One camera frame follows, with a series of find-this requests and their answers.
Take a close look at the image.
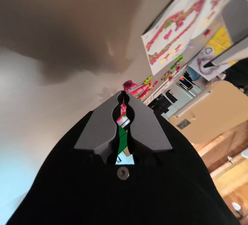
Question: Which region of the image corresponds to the green plastic bin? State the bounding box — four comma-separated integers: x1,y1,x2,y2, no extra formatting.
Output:
117,125,129,155

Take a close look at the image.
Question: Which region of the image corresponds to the small lego flower cluster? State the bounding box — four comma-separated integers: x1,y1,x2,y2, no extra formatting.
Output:
171,55,183,72
161,70,174,82

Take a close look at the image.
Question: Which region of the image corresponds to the wooden tilting stand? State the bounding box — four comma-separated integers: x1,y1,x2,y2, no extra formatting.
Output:
168,81,248,144

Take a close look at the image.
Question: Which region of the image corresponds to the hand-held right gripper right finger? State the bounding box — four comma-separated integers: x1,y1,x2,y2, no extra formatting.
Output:
124,91,173,165

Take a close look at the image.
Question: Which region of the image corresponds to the open lego instruction booklet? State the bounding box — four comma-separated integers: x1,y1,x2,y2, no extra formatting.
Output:
141,0,239,76

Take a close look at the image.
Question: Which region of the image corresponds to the yellow lego box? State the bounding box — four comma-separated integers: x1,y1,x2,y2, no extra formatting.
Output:
189,26,238,81

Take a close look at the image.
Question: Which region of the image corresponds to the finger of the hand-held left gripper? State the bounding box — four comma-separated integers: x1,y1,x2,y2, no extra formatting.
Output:
202,37,248,68
222,0,248,43

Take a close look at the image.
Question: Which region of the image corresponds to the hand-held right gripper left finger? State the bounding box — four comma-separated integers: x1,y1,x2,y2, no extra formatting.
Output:
74,91,125,164

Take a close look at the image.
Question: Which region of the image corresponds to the red lego heart frame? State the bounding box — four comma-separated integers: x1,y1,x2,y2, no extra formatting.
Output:
120,83,155,120

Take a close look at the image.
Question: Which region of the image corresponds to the magenta lego rose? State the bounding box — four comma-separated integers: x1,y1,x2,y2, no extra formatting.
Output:
123,81,138,92

